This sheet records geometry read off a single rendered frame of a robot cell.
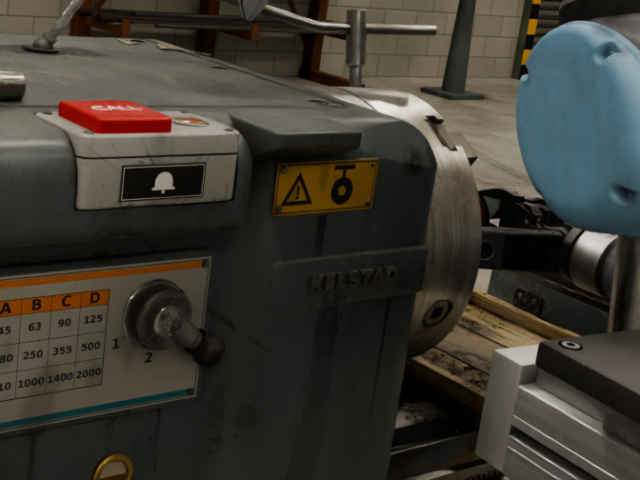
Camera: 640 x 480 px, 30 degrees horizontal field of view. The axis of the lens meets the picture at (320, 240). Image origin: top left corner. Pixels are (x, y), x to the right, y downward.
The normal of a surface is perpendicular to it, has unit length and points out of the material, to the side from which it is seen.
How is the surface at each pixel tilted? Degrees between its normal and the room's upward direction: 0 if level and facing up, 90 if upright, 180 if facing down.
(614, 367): 0
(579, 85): 97
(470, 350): 0
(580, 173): 96
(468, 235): 78
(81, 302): 90
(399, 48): 90
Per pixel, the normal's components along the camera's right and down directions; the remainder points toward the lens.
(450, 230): 0.64, 0.01
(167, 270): 0.62, 0.29
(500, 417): -0.83, 0.04
